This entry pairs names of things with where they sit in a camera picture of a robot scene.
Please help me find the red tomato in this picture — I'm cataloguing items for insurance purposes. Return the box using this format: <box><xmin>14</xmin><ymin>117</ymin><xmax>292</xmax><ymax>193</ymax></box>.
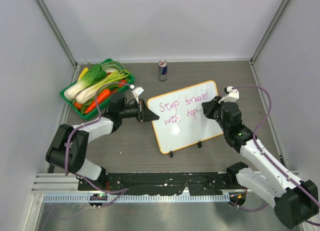
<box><xmin>119</xmin><ymin>79</ymin><xmax>127</xmax><ymax>87</ymax></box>

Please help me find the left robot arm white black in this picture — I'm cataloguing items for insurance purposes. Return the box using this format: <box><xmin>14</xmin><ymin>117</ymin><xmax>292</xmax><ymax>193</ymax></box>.
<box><xmin>45</xmin><ymin>92</ymin><xmax>160</xmax><ymax>191</ymax></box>

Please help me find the bok choy left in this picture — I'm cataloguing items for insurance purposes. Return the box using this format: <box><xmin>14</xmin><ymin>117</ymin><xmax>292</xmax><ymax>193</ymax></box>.
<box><xmin>63</xmin><ymin>63</ymin><xmax>107</xmax><ymax>101</ymax></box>

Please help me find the white slotted cable duct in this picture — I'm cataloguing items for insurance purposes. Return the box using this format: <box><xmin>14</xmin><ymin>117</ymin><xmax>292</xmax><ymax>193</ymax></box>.
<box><xmin>42</xmin><ymin>192</ymin><xmax>230</xmax><ymax>204</ymax></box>

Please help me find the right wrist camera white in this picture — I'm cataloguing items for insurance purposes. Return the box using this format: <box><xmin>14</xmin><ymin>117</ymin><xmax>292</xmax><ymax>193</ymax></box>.
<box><xmin>218</xmin><ymin>86</ymin><xmax>240</xmax><ymax>104</ymax></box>

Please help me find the aluminium rail left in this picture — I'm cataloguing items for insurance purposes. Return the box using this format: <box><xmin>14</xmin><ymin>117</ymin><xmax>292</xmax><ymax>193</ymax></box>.
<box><xmin>31</xmin><ymin>173</ymin><xmax>79</xmax><ymax>194</ymax></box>

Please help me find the aluminium frame post left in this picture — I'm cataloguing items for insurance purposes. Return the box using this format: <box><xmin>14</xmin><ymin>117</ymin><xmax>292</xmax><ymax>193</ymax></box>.
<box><xmin>34</xmin><ymin>0</ymin><xmax>78</xmax><ymax>68</ymax></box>

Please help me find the orange carrot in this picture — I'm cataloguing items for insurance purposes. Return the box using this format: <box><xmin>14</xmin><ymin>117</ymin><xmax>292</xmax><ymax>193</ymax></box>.
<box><xmin>84</xmin><ymin>89</ymin><xmax>111</xmax><ymax>114</ymax></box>

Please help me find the bok choy right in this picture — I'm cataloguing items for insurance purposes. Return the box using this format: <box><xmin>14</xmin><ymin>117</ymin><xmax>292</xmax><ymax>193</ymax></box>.
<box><xmin>75</xmin><ymin>69</ymin><xmax>131</xmax><ymax>105</ymax></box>

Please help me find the bok choy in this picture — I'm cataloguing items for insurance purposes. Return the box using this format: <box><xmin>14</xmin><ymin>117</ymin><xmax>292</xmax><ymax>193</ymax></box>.
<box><xmin>63</xmin><ymin>63</ymin><xmax>107</xmax><ymax>101</ymax></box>
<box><xmin>75</xmin><ymin>69</ymin><xmax>131</xmax><ymax>105</ymax></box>

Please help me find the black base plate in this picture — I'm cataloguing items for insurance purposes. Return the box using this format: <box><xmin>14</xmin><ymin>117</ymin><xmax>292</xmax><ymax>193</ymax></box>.
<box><xmin>76</xmin><ymin>172</ymin><xmax>246</xmax><ymax>196</ymax></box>

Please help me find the green plastic basket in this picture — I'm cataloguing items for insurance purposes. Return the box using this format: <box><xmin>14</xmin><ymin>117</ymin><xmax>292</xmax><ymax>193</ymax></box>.
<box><xmin>60</xmin><ymin>58</ymin><xmax>135</xmax><ymax>120</ymax></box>

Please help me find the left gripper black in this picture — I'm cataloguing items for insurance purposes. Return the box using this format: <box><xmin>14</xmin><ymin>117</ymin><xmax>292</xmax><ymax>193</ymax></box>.
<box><xmin>119</xmin><ymin>99</ymin><xmax>159</xmax><ymax>123</ymax></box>

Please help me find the whiteboard with orange frame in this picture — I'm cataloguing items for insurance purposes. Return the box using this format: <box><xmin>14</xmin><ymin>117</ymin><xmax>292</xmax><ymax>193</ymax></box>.
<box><xmin>147</xmin><ymin>80</ymin><xmax>223</xmax><ymax>154</ymax></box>

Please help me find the silver blue drink can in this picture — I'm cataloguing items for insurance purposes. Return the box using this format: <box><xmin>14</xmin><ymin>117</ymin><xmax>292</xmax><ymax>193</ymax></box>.
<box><xmin>158</xmin><ymin>59</ymin><xmax>168</xmax><ymax>82</ymax></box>

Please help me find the aluminium frame post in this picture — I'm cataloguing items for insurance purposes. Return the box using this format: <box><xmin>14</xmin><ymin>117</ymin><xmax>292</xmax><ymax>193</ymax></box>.
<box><xmin>250</xmin><ymin>0</ymin><xmax>292</xmax><ymax>65</ymax></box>
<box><xmin>34</xmin><ymin>0</ymin><xmax>78</xmax><ymax>68</ymax></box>

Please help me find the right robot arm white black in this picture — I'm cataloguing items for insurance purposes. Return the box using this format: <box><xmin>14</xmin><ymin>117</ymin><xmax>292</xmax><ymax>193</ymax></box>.
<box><xmin>201</xmin><ymin>96</ymin><xmax>320</xmax><ymax>229</ymax></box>

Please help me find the yellow vegetable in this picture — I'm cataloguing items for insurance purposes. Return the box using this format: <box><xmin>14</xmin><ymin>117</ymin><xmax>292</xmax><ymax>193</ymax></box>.
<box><xmin>77</xmin><ymin>67</ymin><xmax>89</xmax><ymax>81</ymax></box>

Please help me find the aluminium frame post right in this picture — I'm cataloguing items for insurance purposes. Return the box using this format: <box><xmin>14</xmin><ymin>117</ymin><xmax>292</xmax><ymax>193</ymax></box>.
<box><xmin>250</xmin><ymin>0</ymin><xmax>292</xmax><ymax>65</ymax></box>

